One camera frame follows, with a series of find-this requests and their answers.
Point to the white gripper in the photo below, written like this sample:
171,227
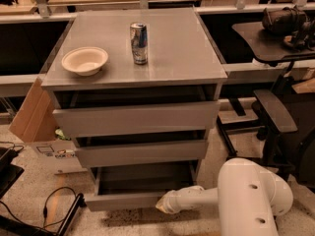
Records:
184,196

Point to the grey top drawer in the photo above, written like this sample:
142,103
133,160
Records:
142,119

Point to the black controller on table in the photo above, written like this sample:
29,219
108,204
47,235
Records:
304,38

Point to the black side table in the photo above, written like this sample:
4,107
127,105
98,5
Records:
269,48

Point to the grey middle drawer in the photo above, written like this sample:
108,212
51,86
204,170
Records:
141,153

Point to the grey drawer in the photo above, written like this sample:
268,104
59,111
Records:
139,185
142,119
141,153

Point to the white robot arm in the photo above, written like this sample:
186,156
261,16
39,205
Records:
248,195

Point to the open cardboard box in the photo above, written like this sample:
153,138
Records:
36,127

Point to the grey bottom drawer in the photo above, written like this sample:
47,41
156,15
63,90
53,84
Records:
139,185

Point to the grey drawer cabinet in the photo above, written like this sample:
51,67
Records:
182,67

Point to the black office chair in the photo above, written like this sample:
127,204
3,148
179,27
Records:
286,123

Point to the black headset device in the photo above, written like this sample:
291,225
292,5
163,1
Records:
284,21

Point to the white paper bowl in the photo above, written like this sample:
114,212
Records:
84,61

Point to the silver blue drink can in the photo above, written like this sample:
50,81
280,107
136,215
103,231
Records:
139,42

